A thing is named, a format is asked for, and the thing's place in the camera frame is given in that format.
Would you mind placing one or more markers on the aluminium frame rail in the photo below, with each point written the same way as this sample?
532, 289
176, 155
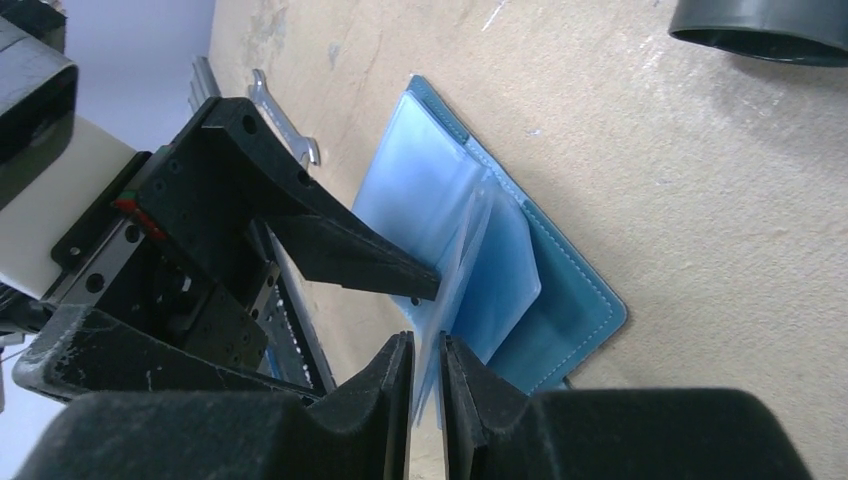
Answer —
203, 84

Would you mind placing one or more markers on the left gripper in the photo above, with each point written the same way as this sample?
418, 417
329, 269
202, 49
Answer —
166, 249

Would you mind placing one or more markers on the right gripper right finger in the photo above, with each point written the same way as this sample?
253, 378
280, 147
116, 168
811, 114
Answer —
492, 430

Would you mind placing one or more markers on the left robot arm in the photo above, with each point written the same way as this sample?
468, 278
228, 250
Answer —
55, 164

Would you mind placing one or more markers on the silver open-end wrench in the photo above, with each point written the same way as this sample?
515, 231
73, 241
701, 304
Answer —
303, 148

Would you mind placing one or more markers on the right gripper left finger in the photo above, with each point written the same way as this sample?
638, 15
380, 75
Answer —
358, 431

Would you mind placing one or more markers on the blue leather card holder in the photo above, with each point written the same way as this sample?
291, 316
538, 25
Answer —
514, 288

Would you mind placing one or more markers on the black table front rail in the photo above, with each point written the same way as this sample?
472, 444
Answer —
299, 318

